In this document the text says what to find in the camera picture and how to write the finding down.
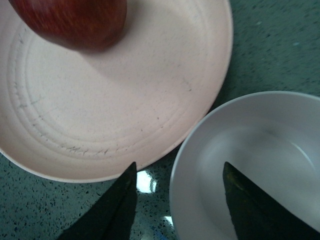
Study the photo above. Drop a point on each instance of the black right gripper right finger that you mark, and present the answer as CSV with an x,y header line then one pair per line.
x,y
255,215

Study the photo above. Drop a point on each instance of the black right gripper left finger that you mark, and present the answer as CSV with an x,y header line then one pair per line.
x,y
112,216

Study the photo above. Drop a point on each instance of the red apple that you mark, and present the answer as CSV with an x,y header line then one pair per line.
x,y
81,25

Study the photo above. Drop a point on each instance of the light pink plastic bowl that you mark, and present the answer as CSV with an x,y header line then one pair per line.
x,y
272,137

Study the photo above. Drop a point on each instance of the pink plastic plate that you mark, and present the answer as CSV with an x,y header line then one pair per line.
x,y
75,117

